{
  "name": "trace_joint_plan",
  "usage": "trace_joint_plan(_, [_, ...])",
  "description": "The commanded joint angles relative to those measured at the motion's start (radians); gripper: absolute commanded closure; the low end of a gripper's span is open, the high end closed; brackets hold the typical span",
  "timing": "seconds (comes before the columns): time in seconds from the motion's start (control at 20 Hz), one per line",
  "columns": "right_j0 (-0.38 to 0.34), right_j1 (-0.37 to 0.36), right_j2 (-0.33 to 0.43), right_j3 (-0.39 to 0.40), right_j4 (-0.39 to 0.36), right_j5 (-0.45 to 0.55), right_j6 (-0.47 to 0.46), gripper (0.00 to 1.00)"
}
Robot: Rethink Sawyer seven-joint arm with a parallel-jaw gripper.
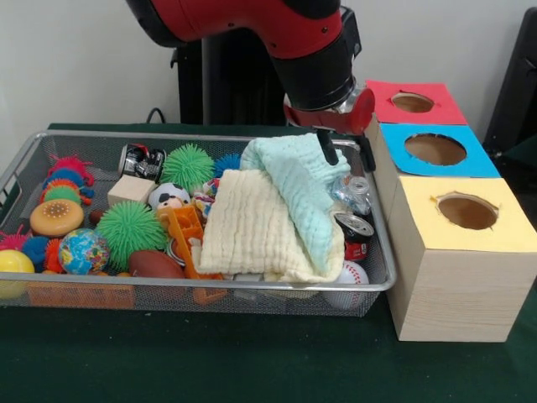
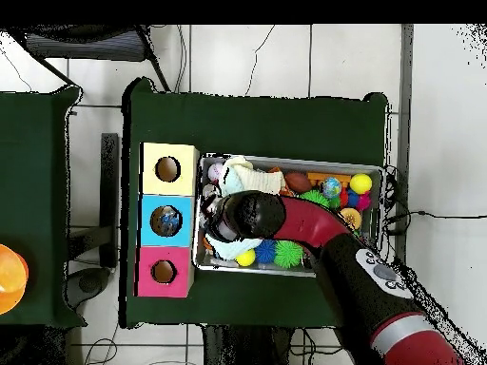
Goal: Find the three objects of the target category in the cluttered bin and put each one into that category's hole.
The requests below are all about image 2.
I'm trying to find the dark green side-table cloth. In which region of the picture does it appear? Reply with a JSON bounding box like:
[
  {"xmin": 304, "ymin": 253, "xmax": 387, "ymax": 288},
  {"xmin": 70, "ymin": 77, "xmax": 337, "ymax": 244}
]
[{"xmin": 0, "ymin": 86, "xmax": 87, "ymax": 328}]

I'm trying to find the black floor cable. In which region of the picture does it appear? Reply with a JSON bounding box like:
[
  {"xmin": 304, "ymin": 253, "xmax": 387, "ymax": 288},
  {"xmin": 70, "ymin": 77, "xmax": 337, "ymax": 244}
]
[{"xmin": 385, "ymin": 209, "xmax": 487, "ymax": 229}]

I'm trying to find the cream waffle cloth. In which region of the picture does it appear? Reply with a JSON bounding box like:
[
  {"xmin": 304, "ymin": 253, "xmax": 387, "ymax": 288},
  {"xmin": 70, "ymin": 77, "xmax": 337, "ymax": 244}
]
[{"xmin": 224, "ymin": 155, "xmax": 286, "ymax": 195}]

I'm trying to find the dark green table cloth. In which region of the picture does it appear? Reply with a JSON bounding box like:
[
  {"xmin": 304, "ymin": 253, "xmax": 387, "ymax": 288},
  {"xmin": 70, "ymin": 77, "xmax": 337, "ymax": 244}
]
[{"xmin": 120, "ymin": 77, "xmax": 390, "ymax": 329}]

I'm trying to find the green spiky rubber ball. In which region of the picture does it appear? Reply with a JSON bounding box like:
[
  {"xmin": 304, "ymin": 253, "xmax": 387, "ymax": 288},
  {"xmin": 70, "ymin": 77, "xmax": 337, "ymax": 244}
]
[
  {"xmin": 299, "ymin": 188, "xmax": 331, "ymax": 209},
  {"xmin": 273, "ymin": 240, "xmax": 304, "ymax": 269}
]

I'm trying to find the blue spiky rubber ball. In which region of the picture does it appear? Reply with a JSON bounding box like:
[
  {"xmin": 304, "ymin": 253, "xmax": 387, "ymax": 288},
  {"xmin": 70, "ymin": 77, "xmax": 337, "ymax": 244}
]
[{"xmin": 254, "ymin": 239, "xmax": 278, "ymax": 265}]

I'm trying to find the shallow silver mesh bin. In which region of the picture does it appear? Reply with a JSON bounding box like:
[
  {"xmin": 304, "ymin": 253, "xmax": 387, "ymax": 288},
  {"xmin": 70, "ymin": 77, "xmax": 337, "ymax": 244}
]
[{"xmin": 192, "ymin": 152, "xmax": 386, "ymax": 279}]

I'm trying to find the mint waffle cloth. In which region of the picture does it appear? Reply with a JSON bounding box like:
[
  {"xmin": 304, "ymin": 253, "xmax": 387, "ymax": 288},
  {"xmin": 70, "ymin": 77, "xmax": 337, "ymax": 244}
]
[{"xmin": 205, "ymin": 166, "xmax": 264, "ymax": 261}]

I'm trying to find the black chair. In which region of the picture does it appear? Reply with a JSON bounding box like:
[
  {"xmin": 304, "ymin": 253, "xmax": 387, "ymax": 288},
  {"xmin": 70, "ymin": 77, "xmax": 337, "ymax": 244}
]
[{"xmin": 7, "ymin": 24, "xmax": 171, "ymax": 93}]

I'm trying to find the wooden box with three holes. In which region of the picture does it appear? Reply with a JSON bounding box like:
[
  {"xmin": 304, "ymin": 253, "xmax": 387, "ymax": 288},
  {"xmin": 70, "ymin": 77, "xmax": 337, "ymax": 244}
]
[{"xmin": 134, "ymin": 141, "xmax": 202, "ymax": 298}]

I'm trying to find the orange plastic bowl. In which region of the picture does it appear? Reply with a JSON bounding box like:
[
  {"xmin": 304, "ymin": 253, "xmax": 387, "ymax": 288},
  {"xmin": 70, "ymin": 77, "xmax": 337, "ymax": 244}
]
[{"xmin": 0, "ymin": 243, "xmax": 30, "ymax": 316}]

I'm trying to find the tan toy burger bun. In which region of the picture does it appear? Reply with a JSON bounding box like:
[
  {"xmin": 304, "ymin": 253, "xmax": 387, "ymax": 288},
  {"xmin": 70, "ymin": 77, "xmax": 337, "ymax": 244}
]
[{"xmin": 339, "ymin": 207, "xmax": 362, "ymax": 230}]

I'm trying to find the plain yellow ball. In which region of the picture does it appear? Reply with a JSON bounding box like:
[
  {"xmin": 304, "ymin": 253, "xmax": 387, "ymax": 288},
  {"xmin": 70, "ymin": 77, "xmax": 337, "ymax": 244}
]
[{"xmin": 349, "ymin": 173, "xmax": 373, "ymax": 196}]

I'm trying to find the black upright panel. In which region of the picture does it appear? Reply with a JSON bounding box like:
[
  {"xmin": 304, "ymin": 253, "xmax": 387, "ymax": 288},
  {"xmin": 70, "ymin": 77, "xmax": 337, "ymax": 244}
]
[{"xmin": 99, "ymin": 132, "xmax": 120, "ymax": 268}]

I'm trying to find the globe print ball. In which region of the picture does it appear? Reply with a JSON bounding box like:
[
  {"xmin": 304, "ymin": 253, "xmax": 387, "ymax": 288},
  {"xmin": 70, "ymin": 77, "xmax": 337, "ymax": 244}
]
[{"xmin": 321, "ymin": 177, "xmax": 343, "ymax": 200}]

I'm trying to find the brown toy football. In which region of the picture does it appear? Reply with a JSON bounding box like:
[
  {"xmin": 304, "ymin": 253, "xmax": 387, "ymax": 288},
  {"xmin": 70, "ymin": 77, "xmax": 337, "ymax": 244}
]
[{"xmin": 283, "ymin": 171, "xmax": 314, "ymax": 194}]

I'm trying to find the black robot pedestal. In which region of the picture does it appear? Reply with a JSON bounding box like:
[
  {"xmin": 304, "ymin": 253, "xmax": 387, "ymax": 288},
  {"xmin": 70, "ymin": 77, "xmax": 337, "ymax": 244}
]
[{"xmin": 201, "ymin": 324, "xmax": 343, "ymax": 365}]

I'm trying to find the yellow smiley ball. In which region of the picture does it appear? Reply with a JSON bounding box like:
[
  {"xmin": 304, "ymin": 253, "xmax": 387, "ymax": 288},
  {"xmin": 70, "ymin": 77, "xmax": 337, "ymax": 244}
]
[{"xmin": 235, "ymin": 248, "xmax": 257, "ymax": 268}]

